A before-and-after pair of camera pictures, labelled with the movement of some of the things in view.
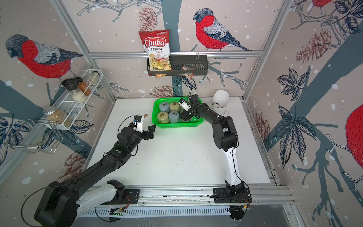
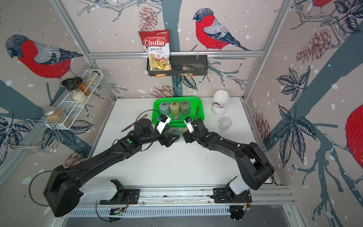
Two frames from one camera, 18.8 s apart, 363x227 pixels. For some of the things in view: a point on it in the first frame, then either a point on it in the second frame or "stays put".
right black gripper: [183, 115] → [186, 137]
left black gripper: [151, 133] → [168, 142]
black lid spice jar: [71, 85] stays put
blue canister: [164, 107] stays put
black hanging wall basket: [197, 65] stays put
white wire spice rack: [64, 116] stays put
